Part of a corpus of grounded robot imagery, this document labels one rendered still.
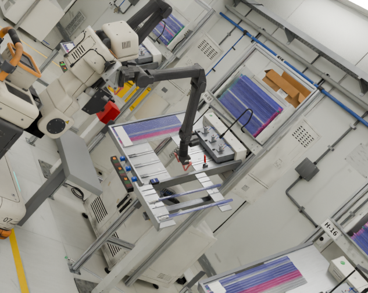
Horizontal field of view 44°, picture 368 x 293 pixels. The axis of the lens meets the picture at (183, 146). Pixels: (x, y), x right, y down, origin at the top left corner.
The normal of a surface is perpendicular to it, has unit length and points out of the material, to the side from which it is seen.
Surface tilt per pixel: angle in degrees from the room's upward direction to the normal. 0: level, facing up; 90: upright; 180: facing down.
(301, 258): 44
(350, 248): 90
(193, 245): 90
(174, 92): 90
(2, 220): 90
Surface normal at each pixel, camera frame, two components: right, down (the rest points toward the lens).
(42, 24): 0.43, 0.57
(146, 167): 0.07, -0.79
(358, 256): -0.60, -0.40
